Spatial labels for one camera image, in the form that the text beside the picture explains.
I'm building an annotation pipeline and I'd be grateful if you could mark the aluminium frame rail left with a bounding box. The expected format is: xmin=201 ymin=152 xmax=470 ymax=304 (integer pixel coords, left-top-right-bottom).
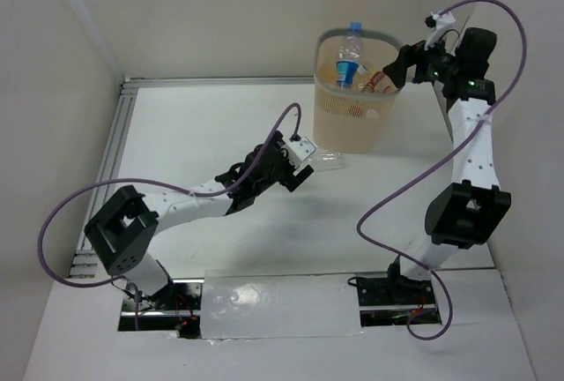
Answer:
xmin=69 ymin=78 xmax=138 ymax=280

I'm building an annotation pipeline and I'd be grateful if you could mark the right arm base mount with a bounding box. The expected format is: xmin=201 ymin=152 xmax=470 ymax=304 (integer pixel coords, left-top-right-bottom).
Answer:
xmin=347 ymin=259 xmax=442 ymax=327

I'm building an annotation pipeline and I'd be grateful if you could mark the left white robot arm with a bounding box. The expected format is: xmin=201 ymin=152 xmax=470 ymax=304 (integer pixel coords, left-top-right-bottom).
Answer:
xmin=85 ymin=132 xmax=315 ymax=310

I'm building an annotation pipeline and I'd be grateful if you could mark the beige mesh waste bin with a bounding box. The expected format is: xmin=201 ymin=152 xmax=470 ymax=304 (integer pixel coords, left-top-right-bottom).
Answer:
xmin=313 ymin=27 xmax=402 ymax=153

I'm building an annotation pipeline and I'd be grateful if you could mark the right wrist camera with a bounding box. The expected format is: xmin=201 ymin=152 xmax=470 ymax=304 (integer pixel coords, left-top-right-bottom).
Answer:
xmin=425 ymin=12 xmax=456 ymax=49

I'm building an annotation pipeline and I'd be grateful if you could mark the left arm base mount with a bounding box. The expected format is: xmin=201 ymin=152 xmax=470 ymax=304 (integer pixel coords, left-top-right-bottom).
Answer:
xmin=113 ymin=279 xmax=204 ymax=340

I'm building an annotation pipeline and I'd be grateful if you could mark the glossy white tape sheet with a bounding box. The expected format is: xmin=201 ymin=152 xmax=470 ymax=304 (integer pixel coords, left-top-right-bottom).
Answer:
xmin=200 ymin=271 xmax=364 ymax=340

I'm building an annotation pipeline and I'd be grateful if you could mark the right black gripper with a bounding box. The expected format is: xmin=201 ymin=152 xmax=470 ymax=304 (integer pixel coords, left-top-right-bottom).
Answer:
xmin=383 ymin=27 xmax=463 ymax=88

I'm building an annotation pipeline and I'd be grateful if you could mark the clear bottle front white cap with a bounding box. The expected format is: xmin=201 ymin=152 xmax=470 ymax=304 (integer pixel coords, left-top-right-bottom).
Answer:
xmin=356 ymin=64 xmax=370 ymax=78

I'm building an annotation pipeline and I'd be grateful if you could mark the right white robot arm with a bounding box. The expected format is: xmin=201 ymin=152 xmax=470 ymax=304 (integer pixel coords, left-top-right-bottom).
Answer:
xmin=383 ymin=27 xmax=511 ymax=303

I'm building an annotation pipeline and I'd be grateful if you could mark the small red-capped bottle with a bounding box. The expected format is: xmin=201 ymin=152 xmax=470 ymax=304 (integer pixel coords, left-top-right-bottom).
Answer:
xmin=360 ymin=71 xmax=397 ymax=94

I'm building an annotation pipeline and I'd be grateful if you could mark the blue-labelled blue-capped bottle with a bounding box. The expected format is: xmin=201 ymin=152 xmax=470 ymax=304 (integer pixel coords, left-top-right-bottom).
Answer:
xmin=336 ymin=21 xmax=363 ymax=89

